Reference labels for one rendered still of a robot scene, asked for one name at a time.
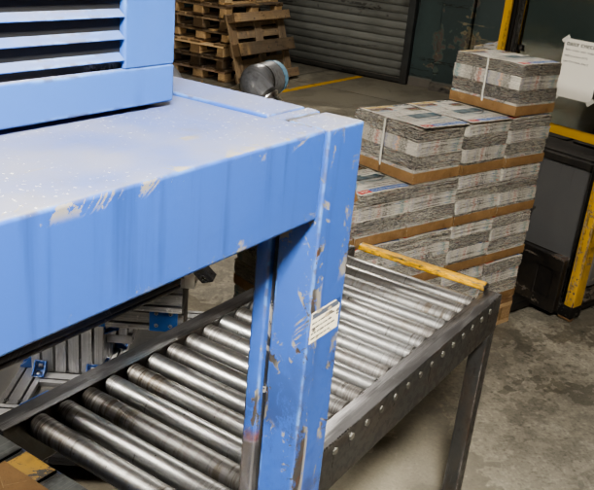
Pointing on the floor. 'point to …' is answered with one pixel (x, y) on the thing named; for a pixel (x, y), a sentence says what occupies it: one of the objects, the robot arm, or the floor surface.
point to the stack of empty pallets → (211, 35)
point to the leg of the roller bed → (466, 415)
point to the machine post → (299, 323)
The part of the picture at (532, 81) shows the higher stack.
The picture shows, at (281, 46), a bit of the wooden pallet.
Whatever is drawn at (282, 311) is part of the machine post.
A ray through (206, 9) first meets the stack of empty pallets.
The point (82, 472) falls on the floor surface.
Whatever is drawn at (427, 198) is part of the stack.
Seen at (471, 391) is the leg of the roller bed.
